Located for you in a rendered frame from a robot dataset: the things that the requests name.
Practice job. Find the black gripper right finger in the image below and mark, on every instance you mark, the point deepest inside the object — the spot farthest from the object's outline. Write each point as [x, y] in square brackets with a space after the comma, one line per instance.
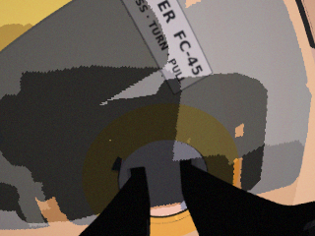
[220, 209]

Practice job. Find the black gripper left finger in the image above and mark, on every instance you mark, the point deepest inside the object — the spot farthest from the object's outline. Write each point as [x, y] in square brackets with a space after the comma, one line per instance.
[129, 212]

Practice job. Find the peach rectangular panel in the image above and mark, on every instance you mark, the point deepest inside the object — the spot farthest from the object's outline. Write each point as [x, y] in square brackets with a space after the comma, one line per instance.
[97, 79]

